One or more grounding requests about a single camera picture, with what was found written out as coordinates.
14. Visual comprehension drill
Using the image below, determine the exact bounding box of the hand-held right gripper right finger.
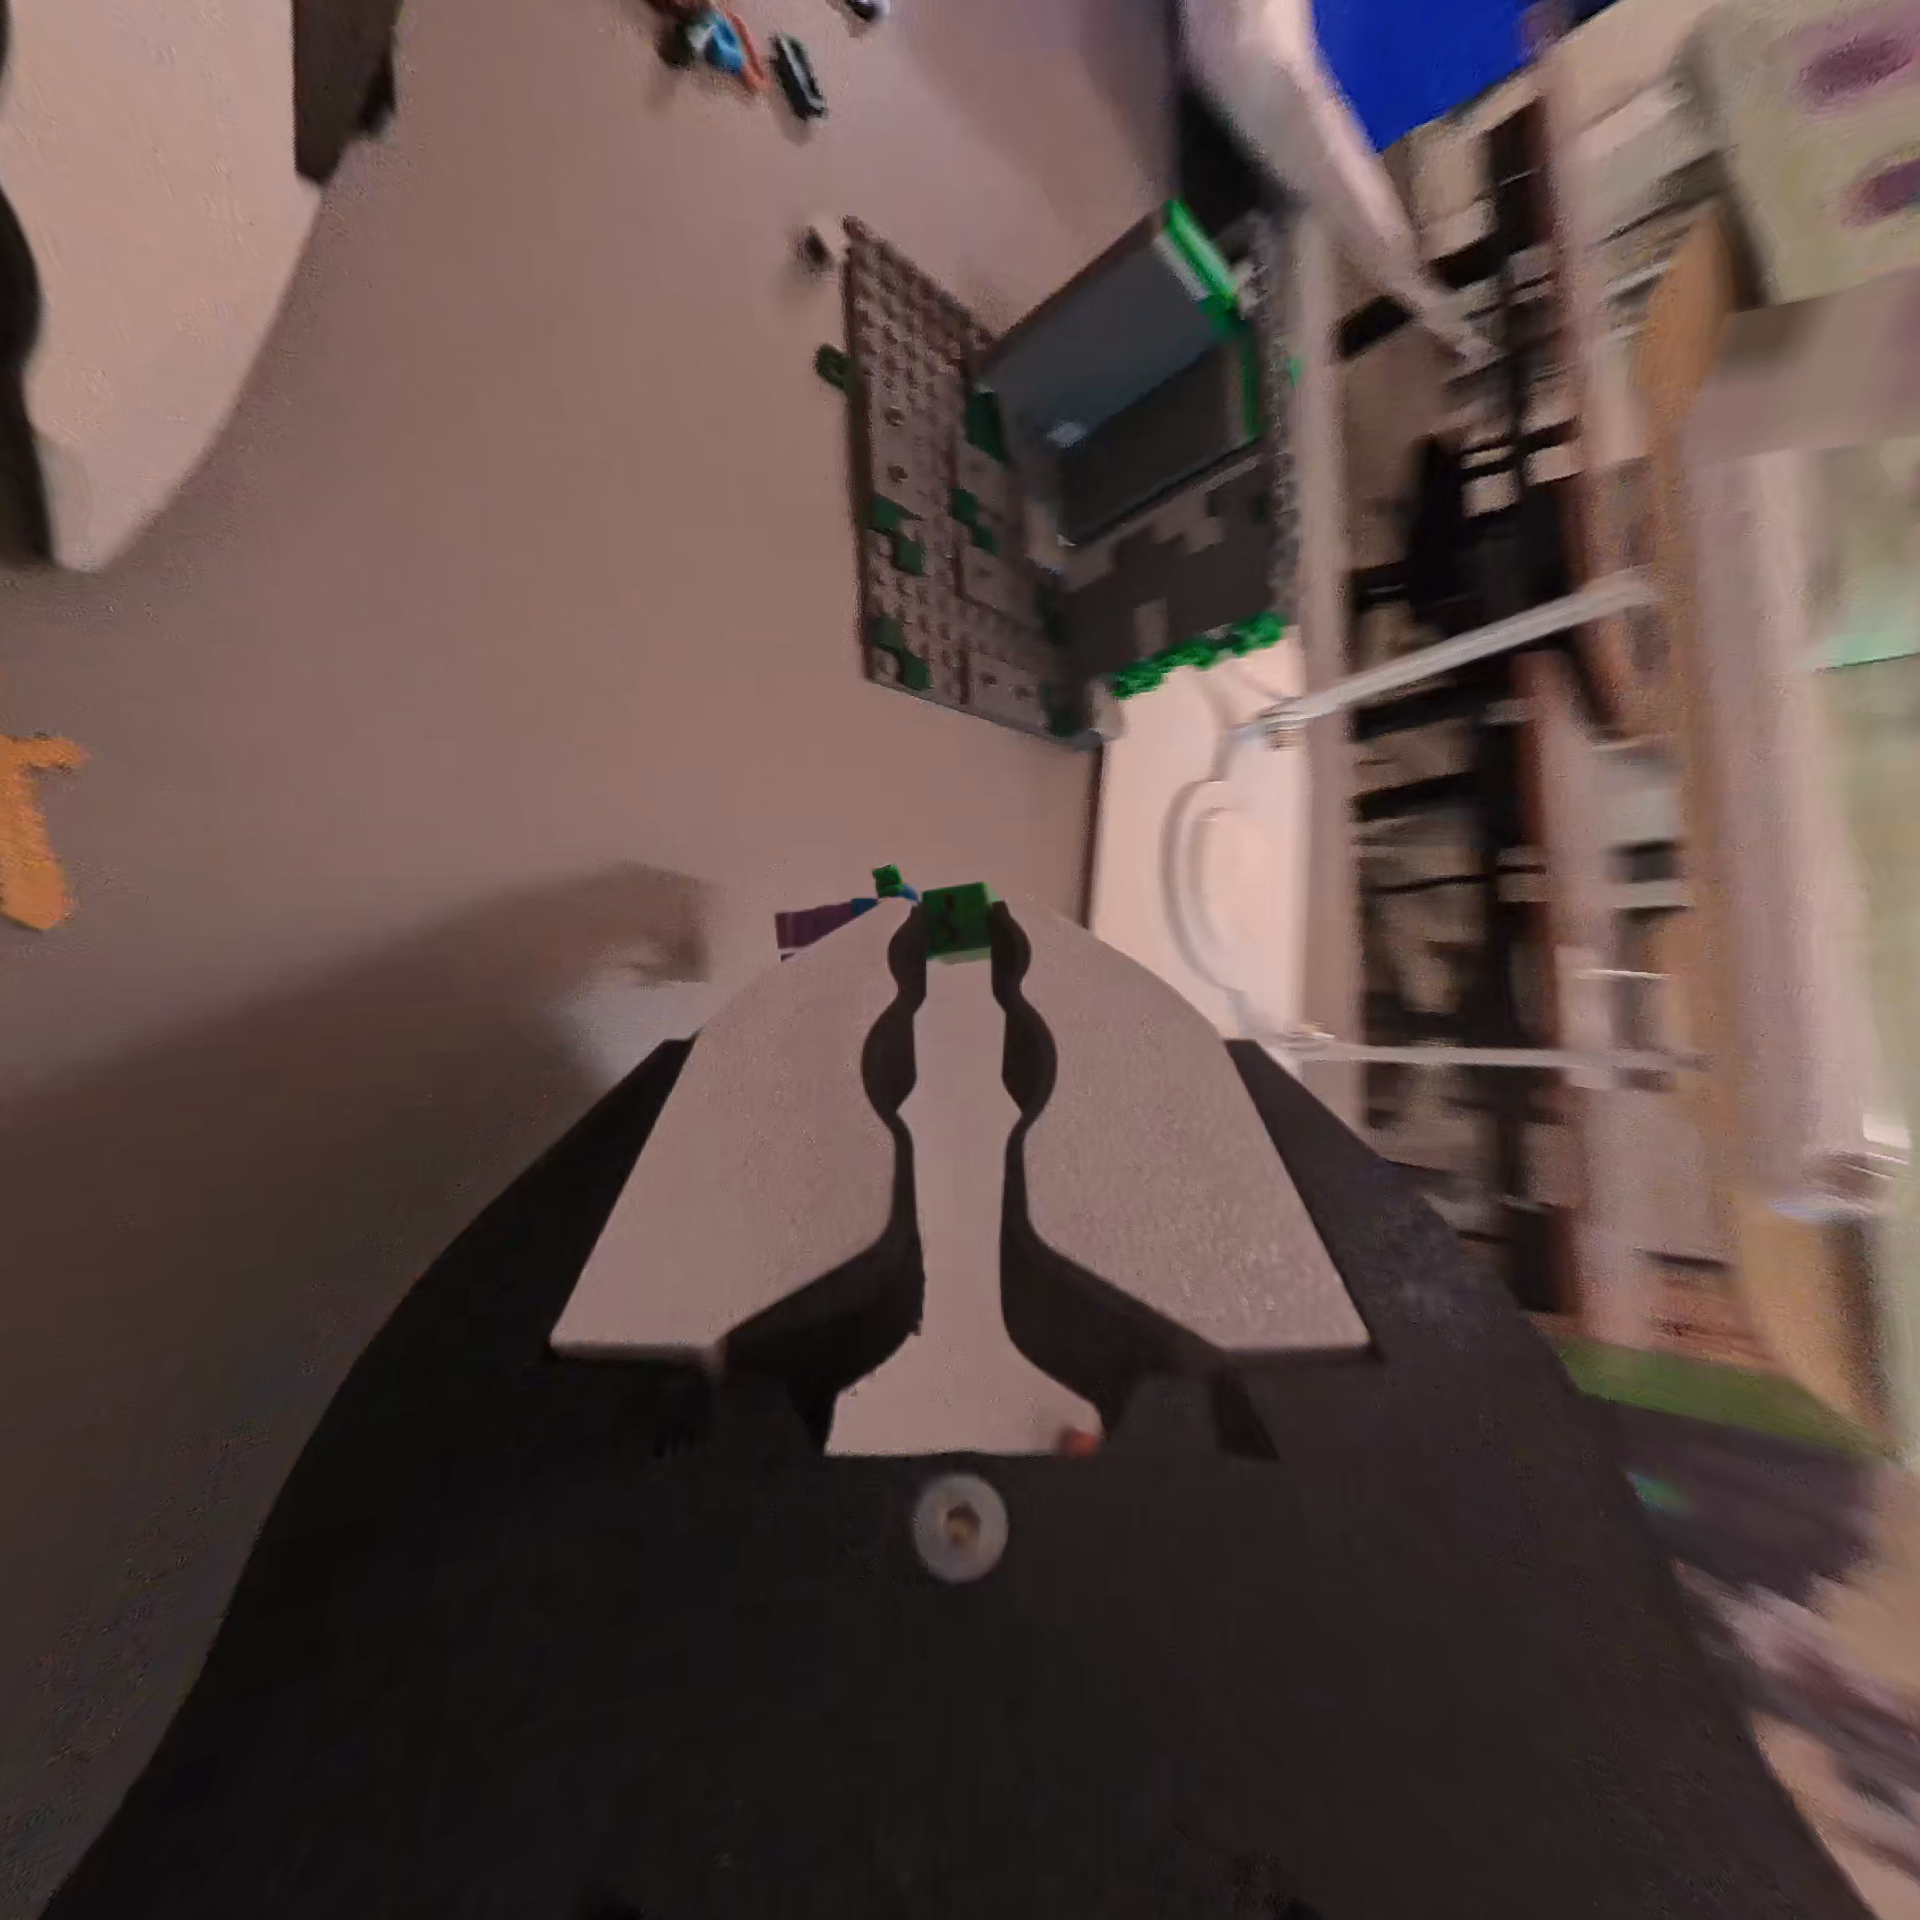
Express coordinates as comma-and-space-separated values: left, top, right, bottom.
988, 897, 1374, 1453

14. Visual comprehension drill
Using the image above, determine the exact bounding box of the white rounded board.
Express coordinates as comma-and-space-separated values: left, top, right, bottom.
1083, 661, 1359, 1059

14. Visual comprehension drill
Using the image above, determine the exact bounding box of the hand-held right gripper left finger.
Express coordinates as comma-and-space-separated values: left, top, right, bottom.
548, 900, 923, 1453

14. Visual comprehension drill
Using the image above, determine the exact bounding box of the white crumpled paper bag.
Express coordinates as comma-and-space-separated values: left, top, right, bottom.
1176, 0, 1494, 355

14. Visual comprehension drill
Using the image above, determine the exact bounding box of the gold toy sword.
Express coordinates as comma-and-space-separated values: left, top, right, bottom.
0, 732, 86, 932

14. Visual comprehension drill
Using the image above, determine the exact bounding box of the scatter of small loose bricks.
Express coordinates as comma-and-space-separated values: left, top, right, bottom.
652, 0, 893, 126

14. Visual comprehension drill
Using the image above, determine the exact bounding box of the grey brick building model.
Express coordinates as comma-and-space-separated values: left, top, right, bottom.
814, 198, 1305, 745

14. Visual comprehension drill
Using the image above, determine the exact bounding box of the brick set cardboard box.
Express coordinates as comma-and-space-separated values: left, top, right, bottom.
1670, 0, 1920, 453

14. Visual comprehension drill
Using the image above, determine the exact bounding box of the green headed toy minifigure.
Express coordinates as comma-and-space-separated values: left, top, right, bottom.
774, 861, 1003, 970

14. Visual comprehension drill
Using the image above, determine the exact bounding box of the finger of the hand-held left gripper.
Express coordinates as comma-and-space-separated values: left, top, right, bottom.
0, 0, 329, 577

